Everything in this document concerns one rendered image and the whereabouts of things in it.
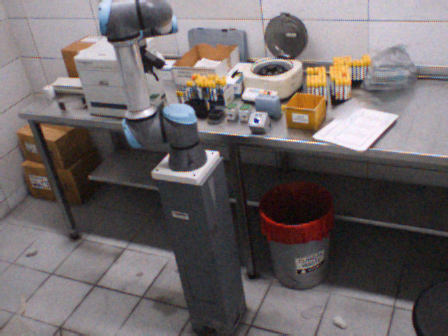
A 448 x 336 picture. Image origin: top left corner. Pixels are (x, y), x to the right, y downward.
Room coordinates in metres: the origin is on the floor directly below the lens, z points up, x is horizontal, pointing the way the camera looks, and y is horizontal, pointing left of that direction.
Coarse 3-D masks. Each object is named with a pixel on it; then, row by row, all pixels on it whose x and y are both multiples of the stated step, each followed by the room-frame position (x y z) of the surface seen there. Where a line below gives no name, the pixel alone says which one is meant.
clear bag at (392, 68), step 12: (396, 48) 2.21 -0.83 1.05; (372, 60) 2.25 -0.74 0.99; (384, 60) 2.19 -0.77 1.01; (396, 60) 2.18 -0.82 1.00; (408, 60) 2.19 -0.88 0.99; (372, 72) 2.20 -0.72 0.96; (384, 72) 2.18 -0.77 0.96; (396, 72) 2.17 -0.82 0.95; (408, 72) 2.16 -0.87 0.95; (360, 84) 2.26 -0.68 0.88; (372, 84) 2.18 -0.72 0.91; (384, 84) 2.17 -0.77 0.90; (396, 84) 2.16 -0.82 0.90; (408, 84) 2.15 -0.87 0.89
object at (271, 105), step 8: (256, 96) 2.11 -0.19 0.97; (264, 96) 2.10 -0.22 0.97; (272, 96) 2.08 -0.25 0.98; (256, 104) 2.10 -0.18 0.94; (264, 104) 2.07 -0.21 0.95; (272, 104) 2.05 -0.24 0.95; (264, 112) 2.08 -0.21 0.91; (272, 112) 2.05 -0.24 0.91; (280, 112) 2.07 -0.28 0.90; (272, 120) 2.04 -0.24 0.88
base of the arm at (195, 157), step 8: (200, 144) 1.78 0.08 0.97; (176, 152) 1.74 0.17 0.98; (184, 152) 1.73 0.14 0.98; (192, 152) 1.73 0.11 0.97; (200, 152) 1.75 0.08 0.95; (168, 160) 1.77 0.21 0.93; (176, 160) 1.73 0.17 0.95; (184, 160) 1.72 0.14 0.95; (192, 160) 1.72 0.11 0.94; (200, 160) 1.73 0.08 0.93; (176, 168) 1.73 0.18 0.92; (184, 168) 1.71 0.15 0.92; (192, 168) 1.71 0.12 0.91
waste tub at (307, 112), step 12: (300, 96) 2.07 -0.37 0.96; (312, 96) 2.04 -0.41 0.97; (324, 96) 2.01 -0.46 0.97; (288, 108) 1.96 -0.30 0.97; (300, 108) 1.93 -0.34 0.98; (312, 108) 2.04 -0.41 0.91; (324, 108) 1.99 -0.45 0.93; (288, 120) 1.97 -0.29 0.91; (300, 120) 1.94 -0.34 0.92; (312, 120) 1.91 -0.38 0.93
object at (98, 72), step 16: (96, 48) 2.47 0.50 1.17; (112, 48) 2.44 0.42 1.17; (80, 64) 2.39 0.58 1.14; (96, 64) 2.34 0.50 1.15; (112, 64) 2.30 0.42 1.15; (80, 80) 2.40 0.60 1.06; (96, 80) 2.35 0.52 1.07; (112, 80) 2.31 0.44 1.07; (160, 80) 2.49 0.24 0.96; (96, 96) 2.37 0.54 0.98; (112, 96) 2.32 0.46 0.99; (96, 112) 2.38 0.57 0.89; (112, 112) 2.33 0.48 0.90
